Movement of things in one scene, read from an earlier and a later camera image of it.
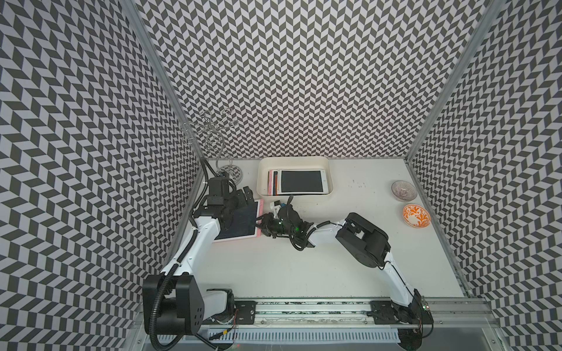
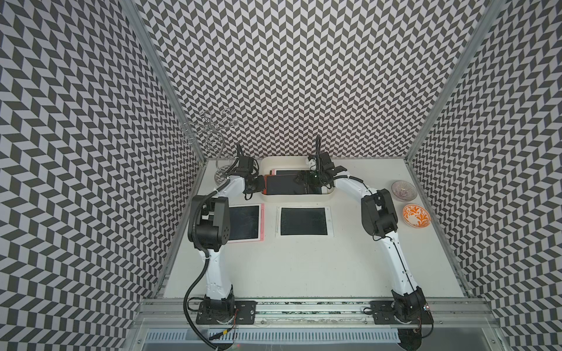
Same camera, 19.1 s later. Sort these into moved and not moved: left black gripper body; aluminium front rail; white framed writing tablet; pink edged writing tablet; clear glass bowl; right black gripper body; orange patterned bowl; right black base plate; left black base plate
Moved: right black gripper body; left black gripper body; white framed writing tablet
Not moved: pink edged writing tablet; clear glass bowl; orange patterned bowl; left black base plate; aluminium front rail; right black base plate
